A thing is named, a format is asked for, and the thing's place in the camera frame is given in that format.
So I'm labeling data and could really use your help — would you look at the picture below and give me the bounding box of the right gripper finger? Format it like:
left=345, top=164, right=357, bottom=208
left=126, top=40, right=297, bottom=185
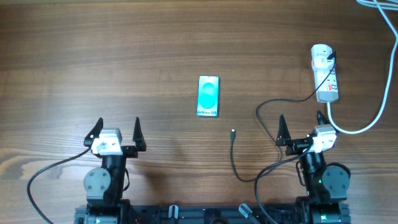
left=275, top=115, right=292, bottom=146
left=317, top=110, right=330, bottom=125

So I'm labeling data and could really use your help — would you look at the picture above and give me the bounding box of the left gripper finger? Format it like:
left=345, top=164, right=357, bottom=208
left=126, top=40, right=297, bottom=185
left=83, top=118, right=103, bottom=147
left=132, top=117, right=147, bottom=151

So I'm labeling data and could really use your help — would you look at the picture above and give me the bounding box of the white power strip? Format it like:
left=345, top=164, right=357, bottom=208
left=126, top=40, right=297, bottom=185
left=313, top=49, right=339, bottom=103

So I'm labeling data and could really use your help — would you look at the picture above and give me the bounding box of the black USB charging cable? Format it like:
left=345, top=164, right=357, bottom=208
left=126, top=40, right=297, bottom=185
left=229, top=50, right=337, bottom=183

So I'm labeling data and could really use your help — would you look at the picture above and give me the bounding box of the Galaxy S25 smartphone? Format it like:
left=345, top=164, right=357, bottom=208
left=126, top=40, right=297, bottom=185
left=197, top=75, right=220, bottom=117

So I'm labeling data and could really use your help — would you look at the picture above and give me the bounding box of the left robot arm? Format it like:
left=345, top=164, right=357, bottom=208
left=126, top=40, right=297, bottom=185
left=74, top=118, right=147, bottom=224

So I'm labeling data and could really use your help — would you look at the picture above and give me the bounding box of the white USB charger plug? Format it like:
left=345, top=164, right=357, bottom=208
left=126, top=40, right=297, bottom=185
left=311, top=44, right=334, bottom=72

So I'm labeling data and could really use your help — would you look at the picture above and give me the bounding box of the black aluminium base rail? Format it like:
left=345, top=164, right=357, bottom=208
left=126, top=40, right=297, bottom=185
left=74, top=203, right=351, bottom=224

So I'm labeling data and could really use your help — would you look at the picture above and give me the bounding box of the white power strip cord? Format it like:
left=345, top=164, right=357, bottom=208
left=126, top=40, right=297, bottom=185
left=326, top=0, right=398, bottom=135

